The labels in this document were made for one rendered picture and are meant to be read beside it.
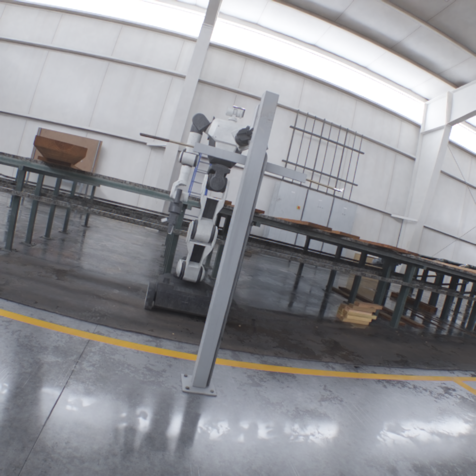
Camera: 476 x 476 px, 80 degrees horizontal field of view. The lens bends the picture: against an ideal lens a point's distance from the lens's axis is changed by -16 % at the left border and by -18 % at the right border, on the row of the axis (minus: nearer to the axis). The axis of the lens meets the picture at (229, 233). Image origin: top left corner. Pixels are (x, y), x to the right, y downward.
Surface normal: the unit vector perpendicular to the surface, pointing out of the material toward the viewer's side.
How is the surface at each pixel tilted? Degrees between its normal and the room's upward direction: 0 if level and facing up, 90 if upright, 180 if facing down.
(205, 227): 95
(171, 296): 90
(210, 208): 109
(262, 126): 90
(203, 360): 90
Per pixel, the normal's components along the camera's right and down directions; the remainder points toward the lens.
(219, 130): 0.07, 0.11
